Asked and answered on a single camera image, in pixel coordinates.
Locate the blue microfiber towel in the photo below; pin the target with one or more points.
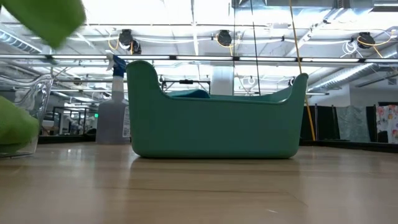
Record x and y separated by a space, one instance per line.
192 94

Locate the large green microfiber towel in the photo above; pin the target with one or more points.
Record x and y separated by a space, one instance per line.
46 18

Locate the teal plastic basket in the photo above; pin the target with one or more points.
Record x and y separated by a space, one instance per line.
217 130

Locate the white column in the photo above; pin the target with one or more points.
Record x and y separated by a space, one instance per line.
222 81

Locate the grey spray bottle blue head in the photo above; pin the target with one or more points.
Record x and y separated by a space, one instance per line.
112 124

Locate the black partition panel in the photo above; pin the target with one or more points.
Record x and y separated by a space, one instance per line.
323 124

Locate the grey hanging cloth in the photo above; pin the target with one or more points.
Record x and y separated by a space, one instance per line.
353 124

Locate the clear plastic basket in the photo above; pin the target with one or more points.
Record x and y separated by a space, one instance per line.
43 90

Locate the floral hanging cloth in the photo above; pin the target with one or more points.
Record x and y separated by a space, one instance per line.
388 121

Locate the distant black desk frame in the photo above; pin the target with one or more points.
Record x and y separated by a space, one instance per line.
186 81

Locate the long ceiling light rail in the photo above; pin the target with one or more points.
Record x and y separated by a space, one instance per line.
186 57

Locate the distant black workstation frame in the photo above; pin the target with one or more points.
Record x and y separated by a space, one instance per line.
74 109

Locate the silver ventilation duct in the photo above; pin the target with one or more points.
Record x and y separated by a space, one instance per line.
348 74

